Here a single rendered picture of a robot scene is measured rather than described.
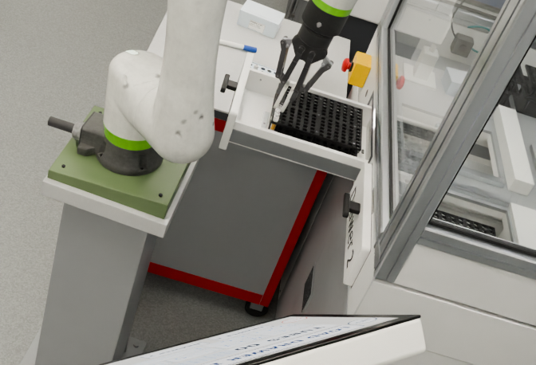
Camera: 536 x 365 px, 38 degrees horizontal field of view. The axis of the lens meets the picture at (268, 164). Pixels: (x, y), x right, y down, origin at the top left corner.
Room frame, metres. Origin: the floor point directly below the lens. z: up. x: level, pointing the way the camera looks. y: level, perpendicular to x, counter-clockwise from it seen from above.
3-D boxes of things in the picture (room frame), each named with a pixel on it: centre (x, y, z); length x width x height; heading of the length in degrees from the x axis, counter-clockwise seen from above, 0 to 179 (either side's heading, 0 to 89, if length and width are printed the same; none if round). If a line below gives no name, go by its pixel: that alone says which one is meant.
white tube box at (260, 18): (2.22, 0.18, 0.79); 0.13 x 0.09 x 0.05; 88
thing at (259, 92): (1.63, -0.08, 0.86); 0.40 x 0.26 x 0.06; 96
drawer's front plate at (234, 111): (1.61, 0.13, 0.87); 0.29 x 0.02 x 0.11; 6
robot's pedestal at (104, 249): (1.36, 0.30, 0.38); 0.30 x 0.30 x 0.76; 1
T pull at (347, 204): (1.32, -0.20, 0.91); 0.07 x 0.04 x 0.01; 6
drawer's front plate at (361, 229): (1.33, -0.22, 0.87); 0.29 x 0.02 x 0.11; 6
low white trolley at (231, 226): (2.02, 0.15, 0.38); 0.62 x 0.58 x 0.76; 6
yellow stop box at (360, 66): (1.97, -0.14, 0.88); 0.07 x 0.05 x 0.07; 6
